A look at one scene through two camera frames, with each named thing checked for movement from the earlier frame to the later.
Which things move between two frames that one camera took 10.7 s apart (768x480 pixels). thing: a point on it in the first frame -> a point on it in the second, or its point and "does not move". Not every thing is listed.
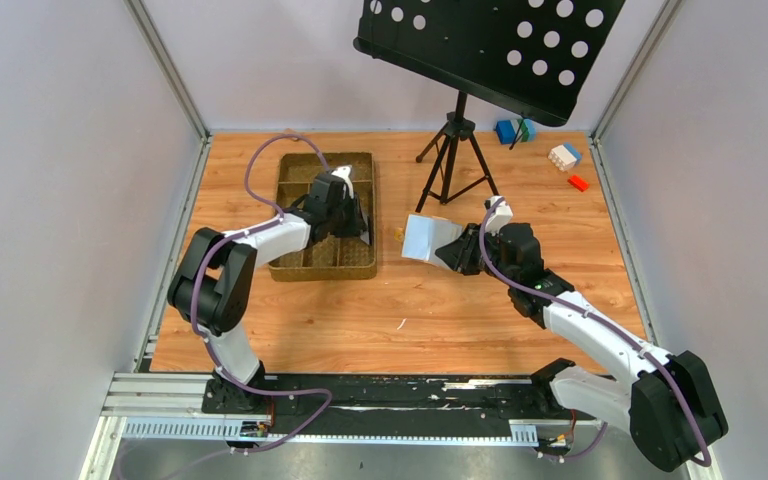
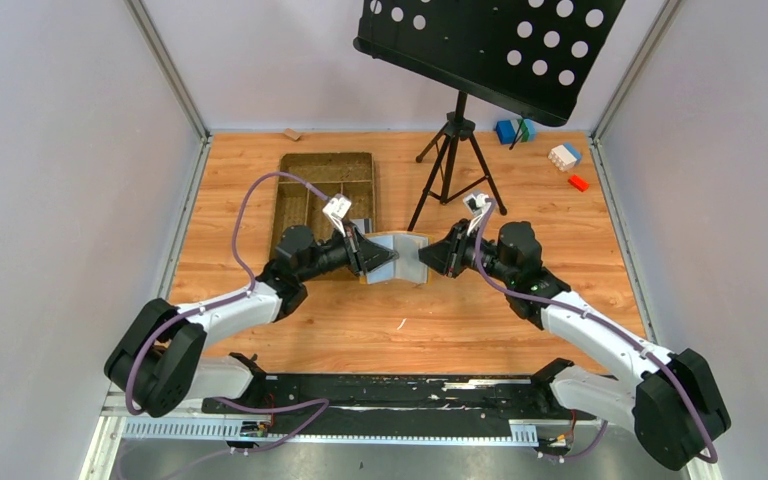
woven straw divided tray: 333,257 does not move
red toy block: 578,183 does not move
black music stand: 532,58 does not move
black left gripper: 351,216 -> 359,252
